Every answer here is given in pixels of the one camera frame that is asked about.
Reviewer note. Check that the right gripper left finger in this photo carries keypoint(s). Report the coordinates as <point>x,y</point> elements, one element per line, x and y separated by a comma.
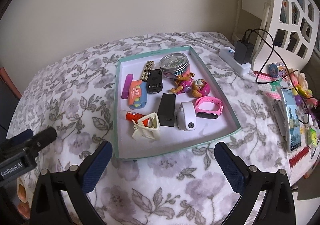
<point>48,206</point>

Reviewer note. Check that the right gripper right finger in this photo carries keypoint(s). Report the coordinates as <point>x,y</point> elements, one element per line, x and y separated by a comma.
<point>248,181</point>

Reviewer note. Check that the red white glue tube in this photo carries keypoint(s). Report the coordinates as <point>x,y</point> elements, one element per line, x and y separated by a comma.
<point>130,116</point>

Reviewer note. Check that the purple translucent lighter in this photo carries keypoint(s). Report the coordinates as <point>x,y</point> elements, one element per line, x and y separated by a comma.
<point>126,87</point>

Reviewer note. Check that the cream hair claw clip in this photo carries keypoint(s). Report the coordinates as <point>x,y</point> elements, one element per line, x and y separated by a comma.
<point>147,127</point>

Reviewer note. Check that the white smart watch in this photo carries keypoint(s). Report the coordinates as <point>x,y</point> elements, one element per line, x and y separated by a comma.
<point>186,116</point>

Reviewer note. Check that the orange blue carrot knife toy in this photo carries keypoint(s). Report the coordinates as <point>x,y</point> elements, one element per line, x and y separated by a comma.
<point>137,95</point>

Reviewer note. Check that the pink brown puppy figure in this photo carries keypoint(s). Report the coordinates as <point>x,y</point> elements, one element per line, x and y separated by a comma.
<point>185,83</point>

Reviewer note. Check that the black usb wall charger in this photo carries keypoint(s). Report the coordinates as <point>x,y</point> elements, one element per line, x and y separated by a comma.
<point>166,110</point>

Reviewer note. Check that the black toy car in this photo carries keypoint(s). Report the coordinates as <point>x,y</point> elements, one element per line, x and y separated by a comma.
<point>154,82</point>

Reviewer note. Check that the round tin of beads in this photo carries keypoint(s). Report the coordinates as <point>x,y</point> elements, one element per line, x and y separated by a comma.
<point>174,64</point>

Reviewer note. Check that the person's hand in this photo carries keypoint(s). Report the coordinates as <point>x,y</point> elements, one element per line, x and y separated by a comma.
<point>24,195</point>

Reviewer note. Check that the dark cabinet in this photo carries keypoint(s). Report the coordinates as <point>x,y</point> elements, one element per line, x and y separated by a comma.
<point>10,97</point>

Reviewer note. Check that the small green box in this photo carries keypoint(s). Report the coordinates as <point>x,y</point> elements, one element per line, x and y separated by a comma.
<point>312,136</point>

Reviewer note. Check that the pink white crochet mat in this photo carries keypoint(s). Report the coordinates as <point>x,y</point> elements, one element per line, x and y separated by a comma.
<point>302,160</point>

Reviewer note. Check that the floral fleece blanket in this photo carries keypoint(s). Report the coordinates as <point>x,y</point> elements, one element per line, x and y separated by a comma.
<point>76,96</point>

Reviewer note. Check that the smartphone on stand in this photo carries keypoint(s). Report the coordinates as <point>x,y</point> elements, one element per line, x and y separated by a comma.
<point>291,121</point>

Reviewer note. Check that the round cartoon badge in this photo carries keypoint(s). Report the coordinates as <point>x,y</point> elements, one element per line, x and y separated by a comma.
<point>277,70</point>

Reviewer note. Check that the teal white box tray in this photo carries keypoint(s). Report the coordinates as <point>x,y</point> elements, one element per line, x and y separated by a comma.
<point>176,128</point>

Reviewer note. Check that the black plugged charger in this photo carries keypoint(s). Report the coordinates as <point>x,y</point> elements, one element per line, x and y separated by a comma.
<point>243,52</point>

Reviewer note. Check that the white power strip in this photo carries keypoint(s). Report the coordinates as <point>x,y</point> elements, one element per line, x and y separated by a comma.
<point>227,55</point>

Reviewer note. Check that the white lattice basket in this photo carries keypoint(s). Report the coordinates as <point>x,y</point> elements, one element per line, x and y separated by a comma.
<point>293,26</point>

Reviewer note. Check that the cream wooden shelf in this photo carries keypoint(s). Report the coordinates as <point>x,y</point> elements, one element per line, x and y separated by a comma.
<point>249,14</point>

